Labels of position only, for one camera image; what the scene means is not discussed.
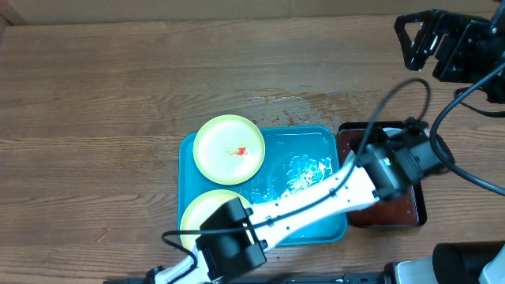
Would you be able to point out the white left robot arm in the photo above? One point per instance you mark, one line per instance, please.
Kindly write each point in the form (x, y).
(234, 239)

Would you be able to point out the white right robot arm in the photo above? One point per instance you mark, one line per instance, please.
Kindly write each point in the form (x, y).
(474, 262)

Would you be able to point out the white plate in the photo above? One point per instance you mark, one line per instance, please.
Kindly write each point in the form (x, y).
(389, 132)

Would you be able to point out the yellow plate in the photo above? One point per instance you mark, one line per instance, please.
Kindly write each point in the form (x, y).
(229, 149)
(205, 205)

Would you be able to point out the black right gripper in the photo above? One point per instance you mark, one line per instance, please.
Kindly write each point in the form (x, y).
(454, 36)

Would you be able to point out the black tray with red water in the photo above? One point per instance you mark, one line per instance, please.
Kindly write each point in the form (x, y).
(407, 211)

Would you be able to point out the blue plastic tray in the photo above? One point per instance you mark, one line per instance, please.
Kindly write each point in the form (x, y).
(296, 158)

